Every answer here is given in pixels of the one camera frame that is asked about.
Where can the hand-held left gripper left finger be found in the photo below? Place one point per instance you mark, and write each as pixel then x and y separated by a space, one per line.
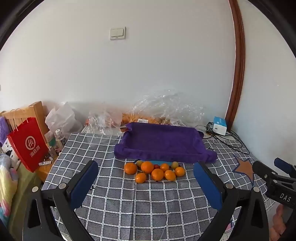
pixel 84 183

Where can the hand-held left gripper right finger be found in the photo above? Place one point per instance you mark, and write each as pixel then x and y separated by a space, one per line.
pixel 208 185

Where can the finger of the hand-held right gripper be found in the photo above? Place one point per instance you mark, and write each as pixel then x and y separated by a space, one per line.
pixel 263 171
pixel 285 166

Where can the orange mandarin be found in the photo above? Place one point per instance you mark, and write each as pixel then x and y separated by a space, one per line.
pixel 130 168
pixel 170 175
pixel 164 167
pixel 140 178
pixel 157 174
pixel 179 171
pixel 147 167

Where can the brown kiwi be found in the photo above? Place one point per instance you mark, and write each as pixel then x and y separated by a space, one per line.
pixel 139 163
pixel 174 164

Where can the purple towel covered tray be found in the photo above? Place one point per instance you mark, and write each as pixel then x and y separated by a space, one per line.
pixel 161 141

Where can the person's right hand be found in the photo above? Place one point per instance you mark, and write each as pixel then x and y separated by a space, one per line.
pixel 277 223

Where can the wooden side table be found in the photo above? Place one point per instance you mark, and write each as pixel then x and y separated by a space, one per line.
pixel 47 170

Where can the white capped bottle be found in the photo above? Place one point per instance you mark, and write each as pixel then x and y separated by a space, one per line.
pixel 59 138

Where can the blue plastic sheet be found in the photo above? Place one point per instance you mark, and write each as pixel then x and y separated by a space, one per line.
pixel 161 162

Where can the grey checkered tablecloth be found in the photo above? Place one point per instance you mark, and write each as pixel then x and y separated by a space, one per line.
pixel 138 204

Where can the blue white tissue pack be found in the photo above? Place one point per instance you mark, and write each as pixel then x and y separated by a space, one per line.
pixel 219 126

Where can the small clear plastic bag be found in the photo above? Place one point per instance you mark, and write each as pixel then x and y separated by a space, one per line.
pixel 104 122

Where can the white plastic bag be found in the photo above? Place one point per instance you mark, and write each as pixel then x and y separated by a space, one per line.
pixel 61 120

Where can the red paper bag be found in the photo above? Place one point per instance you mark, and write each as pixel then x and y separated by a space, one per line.
pixel 27 143

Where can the colourful blanket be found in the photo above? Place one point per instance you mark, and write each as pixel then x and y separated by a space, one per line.
pixel 7 180

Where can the black white patterned bag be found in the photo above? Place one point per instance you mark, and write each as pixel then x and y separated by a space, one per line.
pixel 9 150

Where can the wooden chair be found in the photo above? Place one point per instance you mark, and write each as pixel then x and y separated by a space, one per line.
pixel 34 111

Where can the pile of bagged oranges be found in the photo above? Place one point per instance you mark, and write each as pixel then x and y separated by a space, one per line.
pixel 148 120

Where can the large clear plastic bag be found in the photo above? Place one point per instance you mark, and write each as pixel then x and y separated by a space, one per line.
pixel 166 106

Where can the purple fuzzy cloth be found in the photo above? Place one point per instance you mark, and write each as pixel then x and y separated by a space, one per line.
pixel 3 127

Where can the brown wooden door frame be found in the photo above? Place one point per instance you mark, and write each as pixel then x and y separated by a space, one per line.
pixel 238 69

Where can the white light switch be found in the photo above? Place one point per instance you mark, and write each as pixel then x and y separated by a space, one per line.
pixel 118 33

